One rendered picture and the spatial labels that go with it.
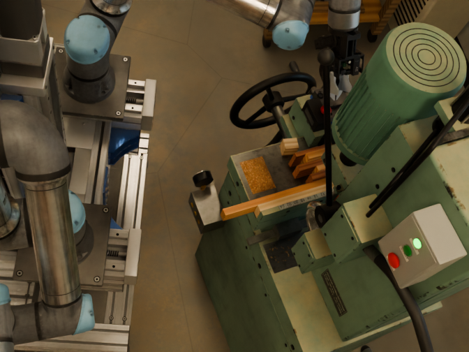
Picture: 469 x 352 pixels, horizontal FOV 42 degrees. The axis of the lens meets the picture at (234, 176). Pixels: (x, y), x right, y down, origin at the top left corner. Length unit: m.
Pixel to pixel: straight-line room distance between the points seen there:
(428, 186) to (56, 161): 0.66
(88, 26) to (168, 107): 1.16
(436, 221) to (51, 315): 0.74
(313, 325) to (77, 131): 0.89
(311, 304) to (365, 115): 0.61
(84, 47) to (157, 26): 1.41
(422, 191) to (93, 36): 0.95
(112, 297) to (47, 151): 1.20
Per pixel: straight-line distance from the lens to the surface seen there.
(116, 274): 1.69
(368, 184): 1.40
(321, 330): 1.70
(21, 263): 1.66
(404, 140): 1.24
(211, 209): 1.93
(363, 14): 3.15
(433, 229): 1.10
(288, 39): 1.40
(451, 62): 1.27
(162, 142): 2.71
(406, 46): 1.25
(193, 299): 2.47
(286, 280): 1.71
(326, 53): 1.27
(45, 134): 1.09
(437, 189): 1.13
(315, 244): 1.45
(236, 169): 1.68
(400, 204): 1.24
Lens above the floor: 2.39
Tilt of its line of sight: 63 degrees down
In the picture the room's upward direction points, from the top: 23 degrees clockwise
